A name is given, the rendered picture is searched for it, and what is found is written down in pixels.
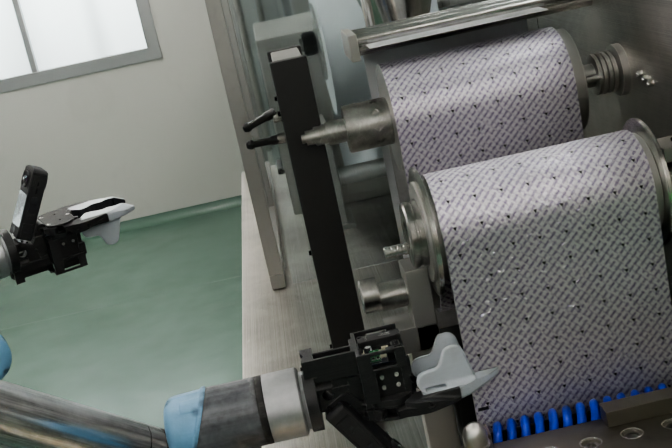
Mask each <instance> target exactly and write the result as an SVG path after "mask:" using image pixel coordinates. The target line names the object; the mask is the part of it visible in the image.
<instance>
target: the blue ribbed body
mask: <svg viewBox="0 0 672 448"><path fill-rule="evenodd" d="M664 388H668V387H667V386H666V384H664V383H660V384H658V386H657V390H659V389H664ZM651 391H654V390H653V388H652V387H650V386H646V387H645V388H644V393H647V392H651ZM638 394H640V393H639V391H638V390H636V389H633V390H632V391H631V392H630V396H634V395H638ZM625 397H626V396H625V394H624V393H622V392H620V393H618V394H617V396H616V399H621V398H625ZM608 401H612V398H611V397H610V396H604V397H603V403H604V402H608ZM589 406H590V410H586V409H585V406H584V404H583V403H582V402H577V403H576V404H575V409H576V413H573V414H572V411H571V408H570V407H569V406H568V405H564V406H563V407H562V410H561V411H562V416H560V417H559V416H558V413H557V411H556V410H555V409H553V408H551V409H549V410H548V420H545V418H544V416H543V414H542V412H539V411H538V412H536V413H535V414H534V422H535V423H531V421H530V418H529V417H528V416H527V415H522V416H521V417H520V424H521V426H517V423H516V421H515V420H514V419H513V418H508V419H507V421H506V427H507V429H505V430H504V428H503V426H502V424H501V423H500V422H499V421H495V422H494V423H493V424H492V429H493V432H492V433H491V437H492V442H493V444H494V443H498V442H503V441H507V440H511V439H516V438H520V437H524V436H528V435H533V434H537V433H541V432H546V431H550V430H554V429H559V428H563V427H567V426H571V425H576V424H580V423H584V422H589V421H593V420H597V419H601V414H600V407H599V403H598V401H597V400H596V399H591V400H590V401H589Z"/></svg>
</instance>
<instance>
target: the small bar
mask: <svg viewBox="0 0 672 448"><path fill-rule="evenodd" d="M599 407H600V414H601V418H602V420H603V421H604V422H605V424H606V425H607V426H608V427H613V426H617V425H622V424H626V423H630V422H634V421H639V420H643V419H647V418H652V417H656V416H660V415H664V414H669V413H672V387H668V388H664V389H659V390H655V391H651V392H647V393H642V394H638V395H634V396H629V397H625V398H621V399H616V400H612V401H608V402H604V403H599Z"/></svg>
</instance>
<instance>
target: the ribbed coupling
mask: <svg viewBox="0 0 672 448"><path fill-rule="evenodd" d="M583 67H584V71H585V76H586V81H587V87H588V88H591V90H592V92H593V93H594V95H596V96H598V95H602V94H606V93H611V92H614V93H615V94H616V95H618V96H622V95H626V94H628V93H629V92H630V90H631V83H632V79H631V69H630V64H629V61H628V57H627V55H626V52H625V50H624V49H623V47H622V46H621V45H620V44H619V43H615V44H611V45H608V46H607V48H606V51H603V52H599V53H594V54H589V55H587V57H586V65H583Z"/></svg>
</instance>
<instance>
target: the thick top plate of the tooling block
mask: <svg viewBox="0 0 672 448"><path fill-rule="evenodd" d="M493 448H672V413H669V414H664V415H660V416H656V417H652V418H647V419H643V420H639V421H634V422H630V423H626V424H622V425H617V426H613V427H608V426H607V425H606V424H605V422H604V421H603V420H602V418H601V419H597V420H593V421H589V422H584V423H580V424H576V425H571V426H567V427H563V428H559V429H554V430H550V431H546V432H541V433H537V434H533V435H528V436H524V437H520V438H516V439H511V440H507V441H503V442H498V443H494V444H493Z"/></svg>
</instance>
